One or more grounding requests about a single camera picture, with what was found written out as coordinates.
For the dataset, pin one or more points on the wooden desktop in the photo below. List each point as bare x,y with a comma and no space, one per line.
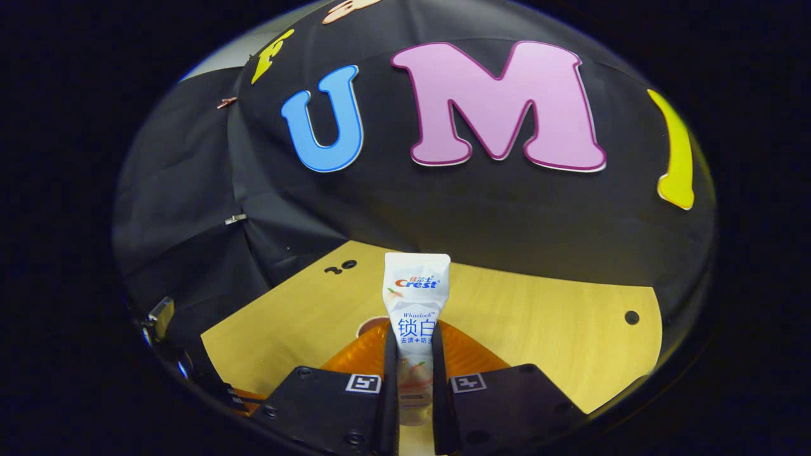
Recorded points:
538,329

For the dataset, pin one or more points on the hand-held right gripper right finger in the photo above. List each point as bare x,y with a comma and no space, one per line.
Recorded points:
440,392

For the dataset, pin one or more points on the copper cloth clip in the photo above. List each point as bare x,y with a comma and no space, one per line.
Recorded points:
226,101

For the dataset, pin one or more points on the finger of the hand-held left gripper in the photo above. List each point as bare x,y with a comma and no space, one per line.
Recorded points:
244,402

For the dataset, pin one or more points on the black backdrop cloth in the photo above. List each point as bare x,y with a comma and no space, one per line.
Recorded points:
507,209

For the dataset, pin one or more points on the white cup brown inside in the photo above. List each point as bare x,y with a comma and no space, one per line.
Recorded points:
370,326

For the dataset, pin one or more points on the silver cloth clip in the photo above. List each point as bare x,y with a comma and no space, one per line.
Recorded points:
236,218

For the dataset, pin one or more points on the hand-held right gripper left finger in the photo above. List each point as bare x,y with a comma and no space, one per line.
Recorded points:
389,392

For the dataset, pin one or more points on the white toothpaste tube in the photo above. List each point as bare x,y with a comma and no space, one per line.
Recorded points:
415,297

